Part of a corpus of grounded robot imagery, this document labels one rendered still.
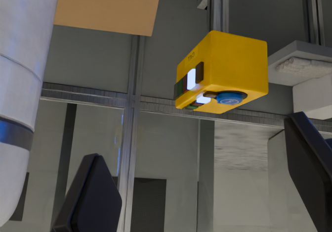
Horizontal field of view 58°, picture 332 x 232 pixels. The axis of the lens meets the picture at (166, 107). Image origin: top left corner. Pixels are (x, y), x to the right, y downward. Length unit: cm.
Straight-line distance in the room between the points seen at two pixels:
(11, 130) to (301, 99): 97
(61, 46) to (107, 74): 16
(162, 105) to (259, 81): 50
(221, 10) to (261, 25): 63
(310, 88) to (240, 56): 61
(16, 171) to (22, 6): 10
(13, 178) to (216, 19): 45
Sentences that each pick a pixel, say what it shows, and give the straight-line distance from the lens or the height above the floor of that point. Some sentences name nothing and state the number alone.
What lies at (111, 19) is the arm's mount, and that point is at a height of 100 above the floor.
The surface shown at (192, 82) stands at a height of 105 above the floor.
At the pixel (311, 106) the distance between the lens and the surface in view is 105.
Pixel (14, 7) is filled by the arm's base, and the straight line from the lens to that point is 22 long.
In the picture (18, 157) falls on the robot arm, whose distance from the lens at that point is 21.
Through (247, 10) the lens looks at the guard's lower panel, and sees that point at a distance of 121.
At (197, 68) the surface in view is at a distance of 48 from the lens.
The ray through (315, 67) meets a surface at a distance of 93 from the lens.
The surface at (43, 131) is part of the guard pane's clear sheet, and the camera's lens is 89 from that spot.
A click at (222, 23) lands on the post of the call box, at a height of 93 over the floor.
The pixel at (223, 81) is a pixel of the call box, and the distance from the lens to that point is 45.
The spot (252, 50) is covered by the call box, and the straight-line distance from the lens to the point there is 49.
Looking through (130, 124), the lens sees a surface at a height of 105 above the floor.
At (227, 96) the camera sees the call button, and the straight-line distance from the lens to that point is 47.
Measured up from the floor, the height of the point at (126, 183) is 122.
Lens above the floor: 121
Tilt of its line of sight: 14 degrees down
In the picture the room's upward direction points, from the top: 177 degrees counter-clockwise
